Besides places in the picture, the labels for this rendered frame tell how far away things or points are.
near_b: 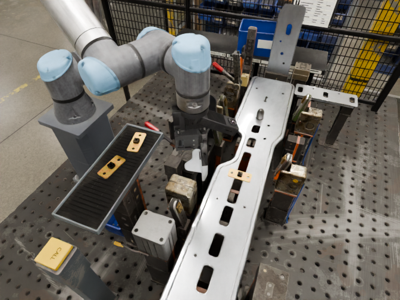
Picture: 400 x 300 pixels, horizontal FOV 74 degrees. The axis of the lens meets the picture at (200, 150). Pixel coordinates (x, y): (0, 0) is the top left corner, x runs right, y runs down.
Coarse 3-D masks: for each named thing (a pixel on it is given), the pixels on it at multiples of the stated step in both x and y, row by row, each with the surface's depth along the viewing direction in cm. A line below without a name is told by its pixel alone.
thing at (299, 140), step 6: (288, 138) 111; (294, 138) 111; (300, 138) 111; (288, 144) 111; (294, 144) 110; (300, 144) 108; (288, 150) 113; (294, 150) 112; (300, 150) 111; (282, 156) 117; (294, 156) 114
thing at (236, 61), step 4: (236, 52) 114; (244, 52) 113; (232, 56) 115; (236, 56) 113; (240, 56) 114; (244, 56) 113; (236, 60) 114; (236, 64) 116; (236, 68) 117; (236, 72) 118; (236, 76) 120; (240, 76) 123; (236, 80) 121; (240, 80) 124; (240, 84) 125
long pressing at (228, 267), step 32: (256, 96) 128; (288, 96) 128; (256, 160) 101; (224, 192) 92; (256, 192) 92; (192, 224) 83; (192, 256) 77; (224, 256) 77; (192, 288) 71; (224, 288) 71
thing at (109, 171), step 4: (116, 156) 81; (112, 160) 80; (116, 160) 80; (120, 160) 80; (124, 160) 80; (108, 164) 78; (112, 164) 78; (116, 164) 79; (120, 164) 79; (104, 168) 78; (108, 168) 78; (112, 168) 78; (116, 168) 78; (100, 172) 77; (104, 172) 77; (108, 172) 77; (112, 172) 77; (104, 176) 76; (108, 176) 76
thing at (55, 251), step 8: (56, 240) 64; (48, 248) 62; (56, 248) 62; (64, 248) 62; (72, 248) 63; (40, 256) 61; (48, 256) 61; (56, 256) 61; (64, 256) 61; (48, 264) 60; (56, 264) 60
